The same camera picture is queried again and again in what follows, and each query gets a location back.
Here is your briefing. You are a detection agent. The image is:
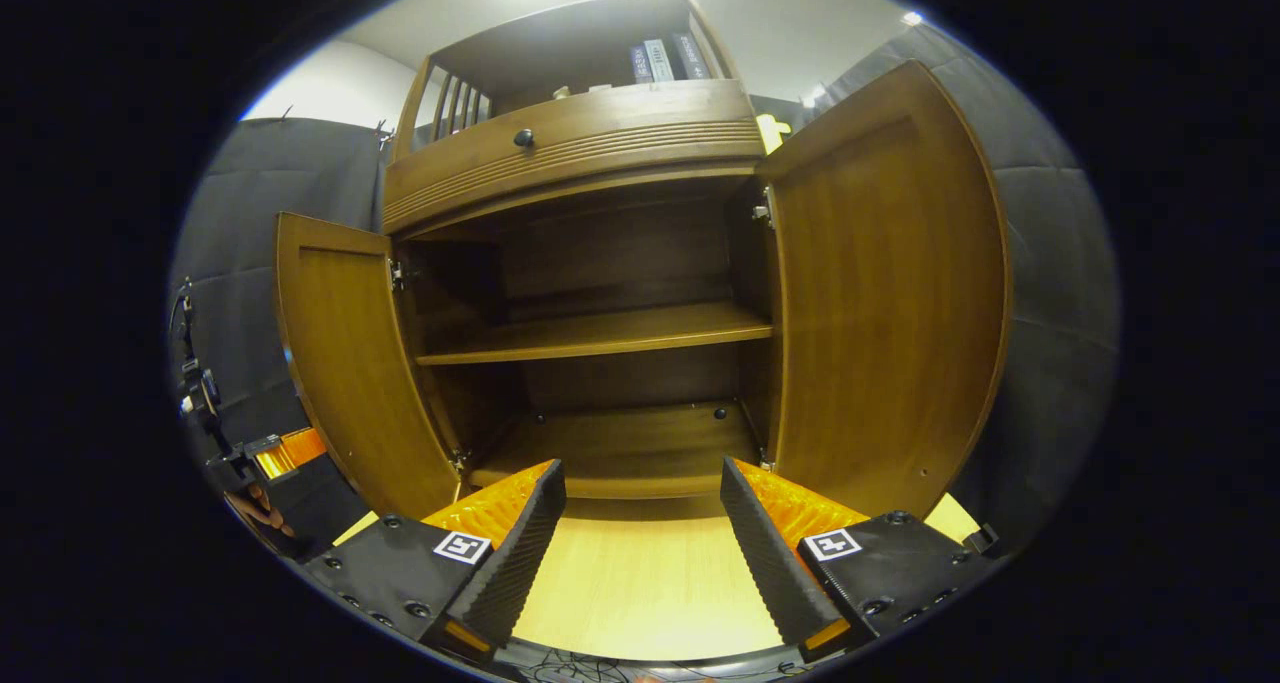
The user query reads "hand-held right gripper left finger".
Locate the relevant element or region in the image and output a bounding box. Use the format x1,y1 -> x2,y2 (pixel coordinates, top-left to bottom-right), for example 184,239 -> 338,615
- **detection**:
300,460 -> 568,664

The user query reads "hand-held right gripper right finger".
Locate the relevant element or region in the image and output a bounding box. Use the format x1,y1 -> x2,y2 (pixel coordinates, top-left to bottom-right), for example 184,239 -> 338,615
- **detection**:
720,458 -> 1001,664

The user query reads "wooden cabinet door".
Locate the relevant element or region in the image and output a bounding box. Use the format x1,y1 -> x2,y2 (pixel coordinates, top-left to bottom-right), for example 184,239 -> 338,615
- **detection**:
275,211 -> 463,521
757,60 -> 1013,519

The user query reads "wooden double-door shoe cabinet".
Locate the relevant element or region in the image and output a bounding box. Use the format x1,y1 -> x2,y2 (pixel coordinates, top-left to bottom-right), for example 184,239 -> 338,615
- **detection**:
383,0 -> 791,504

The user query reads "wooden cabinet drawer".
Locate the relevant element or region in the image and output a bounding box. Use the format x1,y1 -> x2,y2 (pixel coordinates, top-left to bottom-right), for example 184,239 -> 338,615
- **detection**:
385,80 -> 766,226

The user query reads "wooden inner shelf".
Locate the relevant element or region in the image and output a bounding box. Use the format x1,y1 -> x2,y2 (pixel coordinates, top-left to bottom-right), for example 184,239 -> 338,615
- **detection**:
415,301 -> 776,366

